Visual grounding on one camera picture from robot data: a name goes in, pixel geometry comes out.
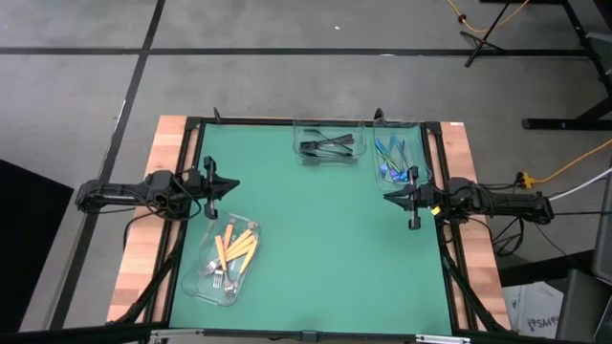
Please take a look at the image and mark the white cable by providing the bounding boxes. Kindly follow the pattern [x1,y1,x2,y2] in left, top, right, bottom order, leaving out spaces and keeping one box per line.
[547,169,612,202]

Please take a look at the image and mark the orange cable with black plug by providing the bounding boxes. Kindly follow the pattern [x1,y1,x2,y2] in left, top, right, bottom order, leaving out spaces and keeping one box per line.
[446,0,533,35]

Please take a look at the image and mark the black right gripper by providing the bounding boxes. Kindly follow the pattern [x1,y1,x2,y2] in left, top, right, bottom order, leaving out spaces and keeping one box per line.
[382,165,446,232]

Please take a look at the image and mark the black floor mat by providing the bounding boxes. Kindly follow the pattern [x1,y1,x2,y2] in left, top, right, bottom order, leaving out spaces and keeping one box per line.
[0,158,76,335]

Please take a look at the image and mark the black desk frame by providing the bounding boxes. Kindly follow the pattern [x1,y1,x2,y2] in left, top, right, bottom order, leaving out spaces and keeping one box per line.
[520,0,612,131]

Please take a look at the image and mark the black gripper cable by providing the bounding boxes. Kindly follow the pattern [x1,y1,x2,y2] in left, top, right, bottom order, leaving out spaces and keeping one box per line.
[429,203,484,228]
[169,166,205,222]

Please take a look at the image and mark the white printed cardboard box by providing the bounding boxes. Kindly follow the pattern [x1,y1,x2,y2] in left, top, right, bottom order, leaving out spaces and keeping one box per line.
[501,280,565,341]

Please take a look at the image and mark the black stand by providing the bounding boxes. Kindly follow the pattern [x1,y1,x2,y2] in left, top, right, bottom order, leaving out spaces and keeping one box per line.
[459,0,592,68]

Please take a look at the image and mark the dark grey chair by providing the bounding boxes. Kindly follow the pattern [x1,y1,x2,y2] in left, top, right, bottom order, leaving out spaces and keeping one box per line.
[554,267,612,344]

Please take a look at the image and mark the green table mat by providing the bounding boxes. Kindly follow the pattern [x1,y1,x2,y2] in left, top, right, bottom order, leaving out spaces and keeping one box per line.
[169,122,454,335]

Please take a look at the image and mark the clear plastic bin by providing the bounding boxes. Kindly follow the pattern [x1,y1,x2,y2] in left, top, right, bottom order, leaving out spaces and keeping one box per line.
[372,117,434,193]
[292,118,368,167]
[181,212,263,308]

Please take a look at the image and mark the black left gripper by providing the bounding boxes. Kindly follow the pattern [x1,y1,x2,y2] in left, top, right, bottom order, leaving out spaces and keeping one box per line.
[184,156,242,221]

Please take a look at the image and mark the black frame post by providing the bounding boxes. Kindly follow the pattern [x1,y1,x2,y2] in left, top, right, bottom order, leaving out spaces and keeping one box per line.
[434,222,511,333]
[112,217,187,326]

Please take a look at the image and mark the orange floor cable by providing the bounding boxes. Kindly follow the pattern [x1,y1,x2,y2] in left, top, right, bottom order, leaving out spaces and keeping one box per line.
[518,138,612,188]

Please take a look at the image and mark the black table frame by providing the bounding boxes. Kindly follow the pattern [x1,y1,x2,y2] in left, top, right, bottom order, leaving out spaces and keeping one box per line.
[142,108,479,344]

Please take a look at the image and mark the wooden side board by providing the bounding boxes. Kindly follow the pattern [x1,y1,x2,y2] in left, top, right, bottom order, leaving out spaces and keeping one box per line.
[427,121,512,331]
[108,114,188,322]

